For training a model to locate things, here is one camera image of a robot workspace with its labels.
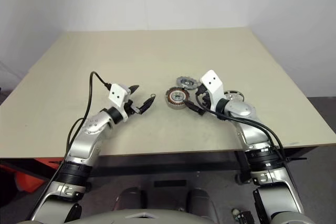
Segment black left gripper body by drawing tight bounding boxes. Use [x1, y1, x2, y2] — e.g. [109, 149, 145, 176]
[126, 90, 140, 116]

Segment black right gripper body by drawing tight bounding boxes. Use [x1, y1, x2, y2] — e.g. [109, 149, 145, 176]
[194, 84, 212, 109]

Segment grey toothed gear ring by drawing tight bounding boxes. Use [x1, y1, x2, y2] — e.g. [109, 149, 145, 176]
[175, 76, 198, 90]

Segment silver motor stator housing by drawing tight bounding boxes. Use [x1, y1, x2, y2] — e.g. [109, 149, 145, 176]
[164, 87, 190, 109]

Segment black rimmed metal wheel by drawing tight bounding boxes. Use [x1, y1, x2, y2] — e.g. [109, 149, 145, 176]
[223, 89, 246, 103]

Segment dark rounded shape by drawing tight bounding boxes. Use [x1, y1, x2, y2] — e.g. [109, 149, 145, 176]
[115, 187, 144, 213]

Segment grey robot torso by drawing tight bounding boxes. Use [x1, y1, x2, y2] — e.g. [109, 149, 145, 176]
[62, 208, 218, 224]

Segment orange plastic object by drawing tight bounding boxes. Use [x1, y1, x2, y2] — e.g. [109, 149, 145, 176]
[0, 157, 64, 193]

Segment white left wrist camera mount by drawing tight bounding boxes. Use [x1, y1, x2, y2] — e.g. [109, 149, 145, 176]
[109, 83, 132, 124]

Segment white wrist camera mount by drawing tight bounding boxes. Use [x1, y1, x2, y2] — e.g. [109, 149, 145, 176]
[199, 69, 226, 113]
[109, 83, 132, 124]

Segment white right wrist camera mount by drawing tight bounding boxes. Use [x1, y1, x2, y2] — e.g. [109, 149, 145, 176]
[199, 69, 226, 113]

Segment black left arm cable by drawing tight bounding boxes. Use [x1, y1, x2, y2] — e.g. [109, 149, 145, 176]
[67, 71, 113, 156]

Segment black table frame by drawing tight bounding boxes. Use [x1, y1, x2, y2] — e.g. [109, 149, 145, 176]
[0, 146, 336, 185]

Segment black cable tie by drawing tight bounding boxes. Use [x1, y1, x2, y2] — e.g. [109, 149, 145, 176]
[282, 156, 307, 164]

